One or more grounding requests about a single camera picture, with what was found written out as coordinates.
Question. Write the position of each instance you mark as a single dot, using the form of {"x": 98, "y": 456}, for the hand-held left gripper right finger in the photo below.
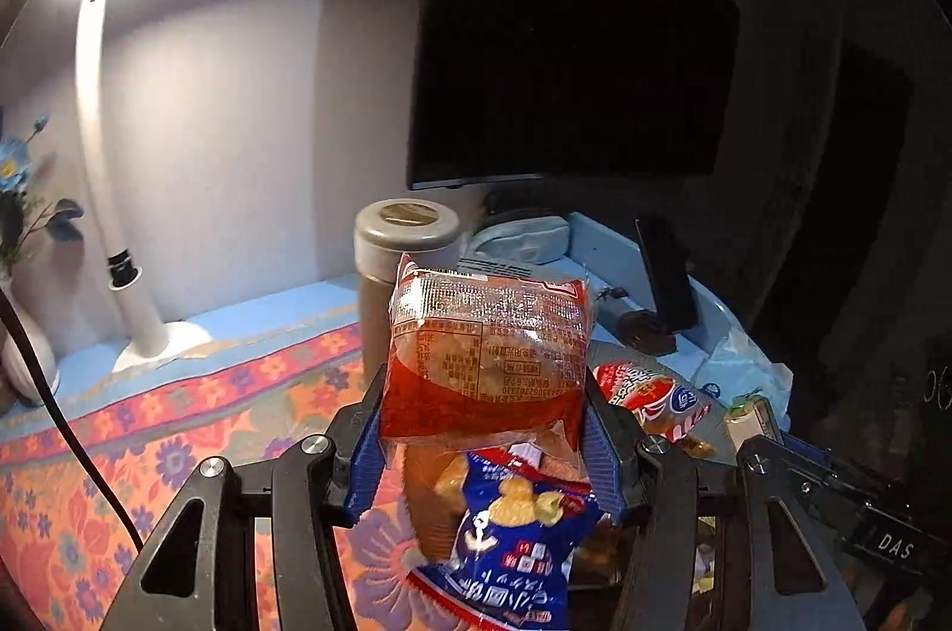
{"x": 602, "y": 452}

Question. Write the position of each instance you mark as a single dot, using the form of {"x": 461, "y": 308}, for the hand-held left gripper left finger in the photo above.
{"x": 364, "y": 452}

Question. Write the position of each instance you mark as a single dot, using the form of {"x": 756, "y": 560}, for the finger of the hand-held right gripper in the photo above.
{"x": 840, "y": 482}

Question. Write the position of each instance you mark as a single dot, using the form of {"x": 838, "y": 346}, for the red clear snack packet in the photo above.
{"x": 483, "y": 356}

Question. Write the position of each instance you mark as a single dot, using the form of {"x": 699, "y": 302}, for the red striped snack packet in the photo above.
{"x": 654, "y": 397}

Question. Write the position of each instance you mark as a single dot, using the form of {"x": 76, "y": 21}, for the green snack packet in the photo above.
{"x": 751, "y": 419}

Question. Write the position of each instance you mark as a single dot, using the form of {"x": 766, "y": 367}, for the blue chip bag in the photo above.
{"x": 506, "y": 542}

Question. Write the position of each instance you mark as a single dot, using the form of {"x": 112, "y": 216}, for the clear plastic bag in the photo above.
{"x": 744, "y": 367}

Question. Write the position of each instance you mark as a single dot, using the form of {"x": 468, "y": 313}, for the floral woven tablecloth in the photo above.
{"x": 186, "y": 408}

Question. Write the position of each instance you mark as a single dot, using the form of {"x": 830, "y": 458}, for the black phone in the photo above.
{"x": 666, "y": 274}

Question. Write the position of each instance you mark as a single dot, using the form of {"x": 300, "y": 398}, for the beige tumbler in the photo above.
{"x": 405, "y": 244}

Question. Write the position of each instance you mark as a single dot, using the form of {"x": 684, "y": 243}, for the grey pouch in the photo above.
{"x": 520, "y": 237}

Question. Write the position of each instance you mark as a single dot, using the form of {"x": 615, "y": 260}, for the artificial flower bouquet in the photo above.
{"x": 22, "y": 192}

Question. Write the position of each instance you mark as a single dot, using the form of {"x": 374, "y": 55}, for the black monitor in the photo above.
{"x": 565, "y": 21}

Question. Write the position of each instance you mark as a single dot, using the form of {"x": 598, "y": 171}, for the white desk lamp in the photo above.
{"x": 100, "y": 81}

